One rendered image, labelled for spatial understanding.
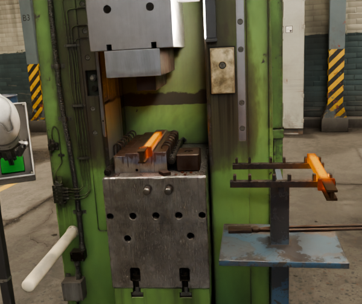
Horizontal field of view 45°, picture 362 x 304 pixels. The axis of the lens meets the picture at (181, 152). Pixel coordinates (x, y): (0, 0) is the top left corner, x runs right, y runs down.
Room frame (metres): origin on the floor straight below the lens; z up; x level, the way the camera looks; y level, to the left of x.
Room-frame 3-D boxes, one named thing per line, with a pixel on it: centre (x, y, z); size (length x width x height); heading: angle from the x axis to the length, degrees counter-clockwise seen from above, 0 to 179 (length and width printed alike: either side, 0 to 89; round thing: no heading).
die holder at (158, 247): (1.79, 0.08, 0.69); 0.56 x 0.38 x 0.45; 174
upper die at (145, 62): (1.78, 0.13, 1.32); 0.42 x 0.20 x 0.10; 174
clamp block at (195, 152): (1.61, -0.03, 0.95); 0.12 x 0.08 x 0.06; 174
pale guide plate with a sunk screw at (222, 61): (1.67, -0.17, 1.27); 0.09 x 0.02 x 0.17; 84
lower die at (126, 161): (1.78, 0.13, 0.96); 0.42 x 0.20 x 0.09; 174
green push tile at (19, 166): (1.47, 0.59, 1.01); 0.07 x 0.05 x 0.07; 109
